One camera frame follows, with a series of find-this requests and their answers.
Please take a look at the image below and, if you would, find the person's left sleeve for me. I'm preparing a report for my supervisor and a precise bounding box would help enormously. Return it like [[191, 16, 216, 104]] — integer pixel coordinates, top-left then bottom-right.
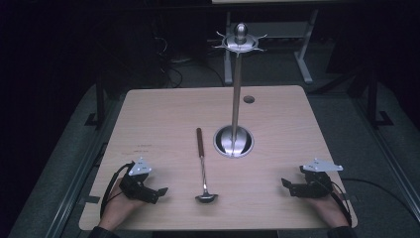
[[88, 225, 122, 238]]

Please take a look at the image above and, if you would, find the person's right hand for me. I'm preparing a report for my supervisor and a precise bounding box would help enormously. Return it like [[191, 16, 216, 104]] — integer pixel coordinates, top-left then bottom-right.
[[305, 187, 351, 229]]

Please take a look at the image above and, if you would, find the black metal stand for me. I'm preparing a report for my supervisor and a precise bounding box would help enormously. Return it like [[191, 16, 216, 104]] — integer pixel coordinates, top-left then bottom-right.
[[350, 67, 394, 128], [83, 73, 108, 128]]

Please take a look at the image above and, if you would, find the ladle with wooden handle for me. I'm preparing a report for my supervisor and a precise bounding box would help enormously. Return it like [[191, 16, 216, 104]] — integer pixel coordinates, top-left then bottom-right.
[[194, 127, 219, 204]]

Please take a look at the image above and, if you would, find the person's left hand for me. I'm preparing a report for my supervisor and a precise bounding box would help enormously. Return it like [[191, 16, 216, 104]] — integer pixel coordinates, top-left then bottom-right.
[[98, 178, 147, 232]]

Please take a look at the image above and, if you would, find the white metal table frame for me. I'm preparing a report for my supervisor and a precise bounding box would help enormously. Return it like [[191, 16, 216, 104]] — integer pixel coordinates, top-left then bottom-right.
[[223, 9, 320, 85]]

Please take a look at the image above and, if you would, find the person's right sleeve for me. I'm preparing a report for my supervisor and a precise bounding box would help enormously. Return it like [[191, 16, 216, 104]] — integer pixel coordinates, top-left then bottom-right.
[[326, 225, 360, 238]]

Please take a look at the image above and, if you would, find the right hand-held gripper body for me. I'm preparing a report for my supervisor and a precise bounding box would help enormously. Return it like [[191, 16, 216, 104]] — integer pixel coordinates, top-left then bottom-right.
[[288, 158, 345, 199]]

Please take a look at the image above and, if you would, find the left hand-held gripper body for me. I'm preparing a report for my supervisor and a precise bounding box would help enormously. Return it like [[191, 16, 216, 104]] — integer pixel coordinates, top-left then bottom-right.
[[118, 157, 160, 205]]

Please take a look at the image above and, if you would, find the steel utensil rack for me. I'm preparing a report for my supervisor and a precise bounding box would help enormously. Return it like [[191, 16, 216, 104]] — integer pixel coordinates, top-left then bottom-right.
[[211, 22, 268, 159]]

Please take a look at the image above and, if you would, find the person's sleeve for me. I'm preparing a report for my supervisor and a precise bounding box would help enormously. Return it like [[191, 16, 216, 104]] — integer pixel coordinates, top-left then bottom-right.
[[326, 225, 360, 238], [88, 225, 122, 238]]

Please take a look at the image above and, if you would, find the black cable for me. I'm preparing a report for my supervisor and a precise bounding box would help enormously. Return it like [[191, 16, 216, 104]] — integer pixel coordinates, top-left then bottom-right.
[[99, 162, 137, 219], [330, 178, 420, 226]]

